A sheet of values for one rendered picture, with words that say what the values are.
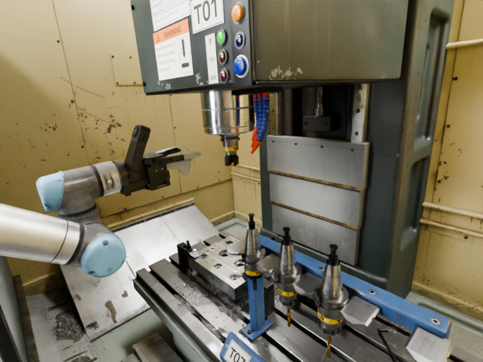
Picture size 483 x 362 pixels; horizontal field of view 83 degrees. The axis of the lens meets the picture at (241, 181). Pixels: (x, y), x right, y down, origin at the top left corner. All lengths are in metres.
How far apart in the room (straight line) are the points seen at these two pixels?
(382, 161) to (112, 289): 1.38
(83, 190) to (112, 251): 0.17
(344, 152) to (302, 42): 0.61
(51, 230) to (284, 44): 0.50
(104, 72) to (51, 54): 0.24
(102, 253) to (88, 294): 1.09
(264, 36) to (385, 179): 0.77
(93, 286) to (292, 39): 1.45
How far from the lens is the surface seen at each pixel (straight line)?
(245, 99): 0.81
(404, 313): 0.60
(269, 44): 0.52
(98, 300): 1.61
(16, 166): 1.69
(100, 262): 0.56
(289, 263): 0.63
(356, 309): 0.60
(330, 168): 1.16
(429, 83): 1.39
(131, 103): 1.80
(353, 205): 1.17
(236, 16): 0.52
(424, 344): 0.58
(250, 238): 0.69
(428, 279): 1.66
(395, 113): 1.08
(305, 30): 0.60
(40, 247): 0.55
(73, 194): 0.66
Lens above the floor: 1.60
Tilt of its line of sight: 17 degrees down
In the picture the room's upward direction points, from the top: 3 degrees counter-clockwise
